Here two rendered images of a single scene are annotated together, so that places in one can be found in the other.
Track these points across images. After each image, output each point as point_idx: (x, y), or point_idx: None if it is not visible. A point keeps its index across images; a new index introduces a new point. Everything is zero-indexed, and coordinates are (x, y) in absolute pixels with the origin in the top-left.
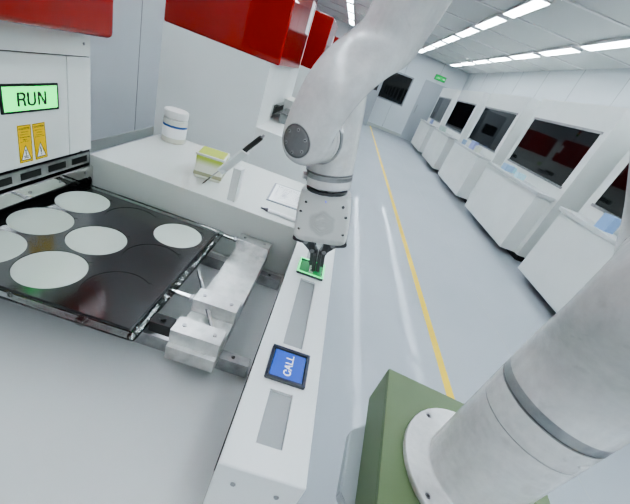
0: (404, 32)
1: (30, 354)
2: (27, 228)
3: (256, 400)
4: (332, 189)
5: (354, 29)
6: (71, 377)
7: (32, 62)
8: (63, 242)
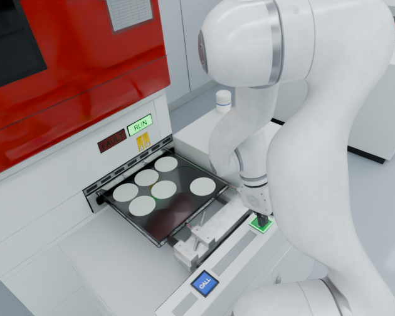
0: (247, 117)
1: (133, 241)
2: (140, 182)
3: (180, 294)
4: (249, 184)
5: (229, 111)
6: (142, 256)
7: (138, 111)
8: (150, 190)
